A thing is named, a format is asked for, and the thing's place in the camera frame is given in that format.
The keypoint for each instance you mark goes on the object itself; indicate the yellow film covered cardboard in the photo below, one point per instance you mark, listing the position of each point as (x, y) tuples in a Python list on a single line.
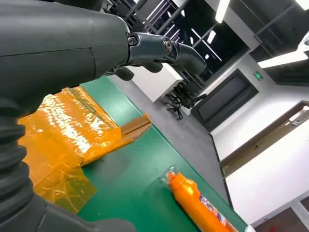
[(72, 134)]

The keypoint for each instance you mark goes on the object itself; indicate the long ceiling light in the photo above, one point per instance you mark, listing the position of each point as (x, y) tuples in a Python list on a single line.
[(282, 59), (303, 3), (221, 9)]

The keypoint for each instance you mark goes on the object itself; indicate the small white bottle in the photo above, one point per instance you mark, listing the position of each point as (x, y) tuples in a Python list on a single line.
[(249, 229)]

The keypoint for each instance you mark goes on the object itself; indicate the green exit sign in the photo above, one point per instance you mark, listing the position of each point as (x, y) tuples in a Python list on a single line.
[(258, 76)]

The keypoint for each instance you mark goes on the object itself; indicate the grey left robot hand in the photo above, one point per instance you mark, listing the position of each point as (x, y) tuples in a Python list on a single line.
[(53, 41)]

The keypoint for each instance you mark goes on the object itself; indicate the orange bottle with clear cap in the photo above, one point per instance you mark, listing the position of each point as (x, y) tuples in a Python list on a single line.
[(193, 200)]

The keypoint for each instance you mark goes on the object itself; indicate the dark wall panel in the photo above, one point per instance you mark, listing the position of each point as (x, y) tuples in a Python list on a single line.
[(224, 99)]

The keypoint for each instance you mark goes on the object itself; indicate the white cabinet block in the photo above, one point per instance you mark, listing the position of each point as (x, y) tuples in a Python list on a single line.
[(154, 83)]

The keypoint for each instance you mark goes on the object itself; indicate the green table mat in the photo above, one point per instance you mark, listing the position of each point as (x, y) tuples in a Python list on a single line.
[(135, 182)]

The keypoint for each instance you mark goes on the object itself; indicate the wood framed partition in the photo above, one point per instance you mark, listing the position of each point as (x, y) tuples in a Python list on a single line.
[(261, 141)]

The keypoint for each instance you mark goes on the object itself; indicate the black office chair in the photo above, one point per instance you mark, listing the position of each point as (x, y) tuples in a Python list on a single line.
[(179, 102)]

